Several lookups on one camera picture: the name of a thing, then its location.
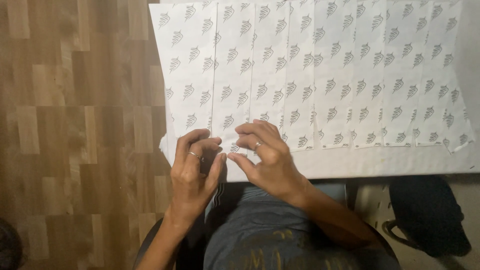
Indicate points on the person's right hand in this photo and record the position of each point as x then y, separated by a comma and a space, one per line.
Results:
275, 168

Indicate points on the person's left hand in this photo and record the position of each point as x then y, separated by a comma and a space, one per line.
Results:
189, 187

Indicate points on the narrow printed paper strip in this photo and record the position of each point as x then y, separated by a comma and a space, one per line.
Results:
232, 75

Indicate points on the black white-striped pants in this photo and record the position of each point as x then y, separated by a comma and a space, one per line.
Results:
225, 210

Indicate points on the black chair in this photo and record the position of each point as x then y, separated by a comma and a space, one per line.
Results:
193, 249

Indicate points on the grey t-shirt with yellow print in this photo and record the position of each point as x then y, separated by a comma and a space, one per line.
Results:
262, 232

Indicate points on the row of printed paper strips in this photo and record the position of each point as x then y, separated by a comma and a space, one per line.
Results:
337, 75

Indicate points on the black bag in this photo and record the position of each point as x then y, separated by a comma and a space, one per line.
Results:
427, 213

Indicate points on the white slotted metal frame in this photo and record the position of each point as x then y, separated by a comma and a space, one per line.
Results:
369, 202

